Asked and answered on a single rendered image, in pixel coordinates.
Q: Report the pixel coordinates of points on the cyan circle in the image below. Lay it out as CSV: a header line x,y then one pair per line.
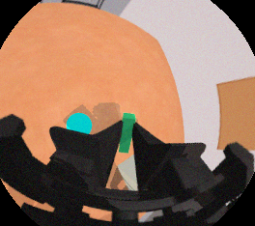
x,y
80,122

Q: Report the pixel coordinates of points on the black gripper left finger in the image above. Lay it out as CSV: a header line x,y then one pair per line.
x,y
101,147

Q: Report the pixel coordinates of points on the green rectangular block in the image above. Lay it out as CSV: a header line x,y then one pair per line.
x,y
128,121

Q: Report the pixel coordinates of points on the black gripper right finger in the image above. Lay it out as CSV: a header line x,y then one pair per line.
x,y
151,154

